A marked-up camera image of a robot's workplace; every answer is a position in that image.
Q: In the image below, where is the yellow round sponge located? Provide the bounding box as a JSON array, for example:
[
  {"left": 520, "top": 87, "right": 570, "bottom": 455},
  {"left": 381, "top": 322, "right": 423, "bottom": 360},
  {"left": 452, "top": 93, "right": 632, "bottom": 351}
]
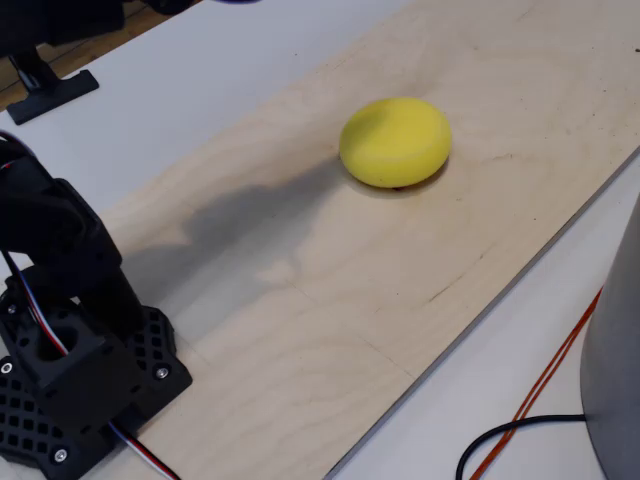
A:
[{"left": 338, "top": 97, "right": 453, "bottom": 190}]

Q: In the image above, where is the light plywood board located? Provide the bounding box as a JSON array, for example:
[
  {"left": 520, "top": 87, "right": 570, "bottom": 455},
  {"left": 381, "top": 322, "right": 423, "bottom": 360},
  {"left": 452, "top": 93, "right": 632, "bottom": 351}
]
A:
[{"left": 74, "top": 0, "right": 640, "bottom": 480}]

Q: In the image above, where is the black clamp stand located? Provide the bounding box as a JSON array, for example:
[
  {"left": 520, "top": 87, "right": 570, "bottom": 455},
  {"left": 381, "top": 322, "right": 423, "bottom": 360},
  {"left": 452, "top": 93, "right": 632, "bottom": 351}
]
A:
[{"left": 4, "top": 44, "right": 100, "bottom": 126}]

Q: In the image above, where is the grey round lamp shade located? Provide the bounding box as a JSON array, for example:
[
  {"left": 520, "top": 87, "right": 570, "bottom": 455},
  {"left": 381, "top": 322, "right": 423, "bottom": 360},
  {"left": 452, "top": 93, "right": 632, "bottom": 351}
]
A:
[{"left": 579, "top": 192, "right": 640, "bottom": 480}]

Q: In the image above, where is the thin black cable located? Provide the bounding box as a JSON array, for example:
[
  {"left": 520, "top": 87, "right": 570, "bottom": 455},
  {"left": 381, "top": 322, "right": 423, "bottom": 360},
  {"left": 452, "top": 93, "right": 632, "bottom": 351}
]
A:
[{"left": 455, "top": 413, "right": 589, "bottom": 480}]

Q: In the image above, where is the thin orange wire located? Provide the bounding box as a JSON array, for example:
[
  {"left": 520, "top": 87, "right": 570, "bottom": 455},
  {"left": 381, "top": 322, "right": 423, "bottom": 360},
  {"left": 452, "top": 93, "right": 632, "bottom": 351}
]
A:
[
  {"left": 474, "top": 299, "right": 601, "bottom": 480},
  {"left": 469, "top": 287, "right": 604, "bottom": 480}
]

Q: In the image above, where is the red white black servo cable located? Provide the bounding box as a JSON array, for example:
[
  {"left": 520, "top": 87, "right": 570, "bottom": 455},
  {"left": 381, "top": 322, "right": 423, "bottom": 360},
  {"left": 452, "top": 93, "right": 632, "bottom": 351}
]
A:
[
  {"left": 107, "top": 421, "right": 181, "bottom": 480},
  {"left": 0, "top": 129, "right": 69, "bottom": 356}
]

